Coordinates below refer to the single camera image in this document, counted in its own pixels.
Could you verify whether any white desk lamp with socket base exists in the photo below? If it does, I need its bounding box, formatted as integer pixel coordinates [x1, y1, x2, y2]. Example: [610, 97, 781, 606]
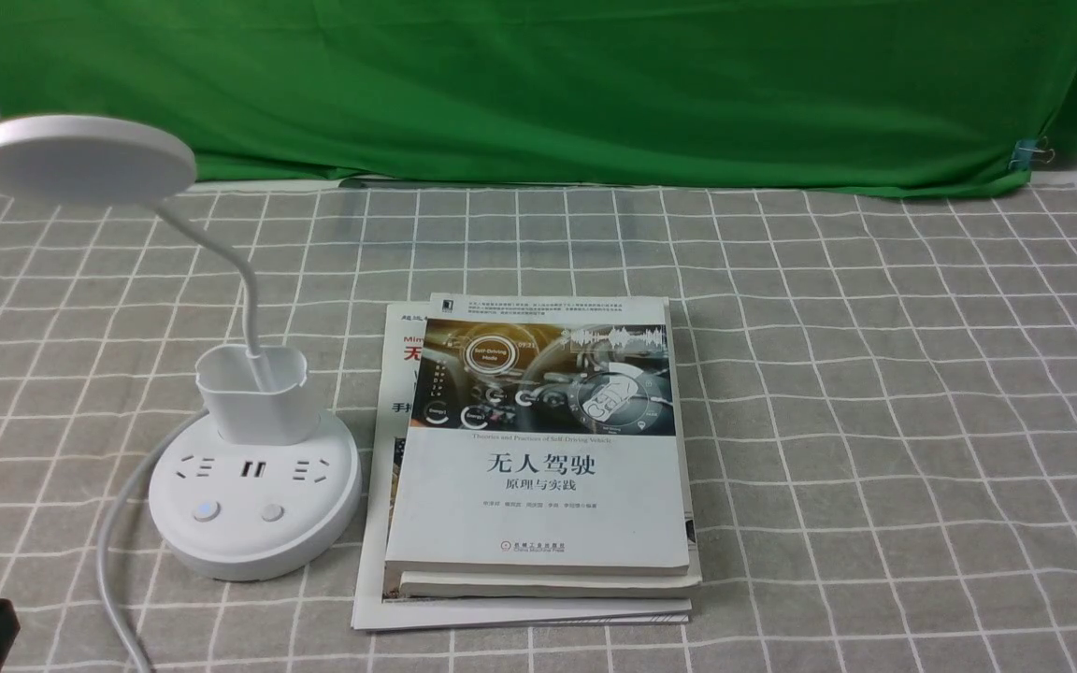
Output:
[0, 114, 362, 581]

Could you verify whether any top book self-driving cover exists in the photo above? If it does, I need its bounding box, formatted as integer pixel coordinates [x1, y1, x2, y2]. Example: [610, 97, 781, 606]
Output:
[384, 294, 693, 577]

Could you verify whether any middle book under top book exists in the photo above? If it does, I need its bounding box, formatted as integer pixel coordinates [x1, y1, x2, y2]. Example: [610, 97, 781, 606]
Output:
[398, 299, 703, 600]

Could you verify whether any bottom white magazine book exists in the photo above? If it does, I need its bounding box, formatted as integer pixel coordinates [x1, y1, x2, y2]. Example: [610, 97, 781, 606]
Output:
[352, 302, 693, 632]

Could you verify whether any green backdrop cloth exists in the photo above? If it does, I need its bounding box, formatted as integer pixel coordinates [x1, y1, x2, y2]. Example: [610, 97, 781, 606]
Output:
[0, 1, 1077, 197]

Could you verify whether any blue binder clip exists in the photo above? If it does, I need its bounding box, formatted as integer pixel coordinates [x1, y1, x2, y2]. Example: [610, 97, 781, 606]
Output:
[1008, 136, 1057, 172]

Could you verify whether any white lamp power cord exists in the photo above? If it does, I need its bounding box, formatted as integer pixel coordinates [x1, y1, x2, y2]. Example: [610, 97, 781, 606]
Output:
[95, 408, 209, 673]

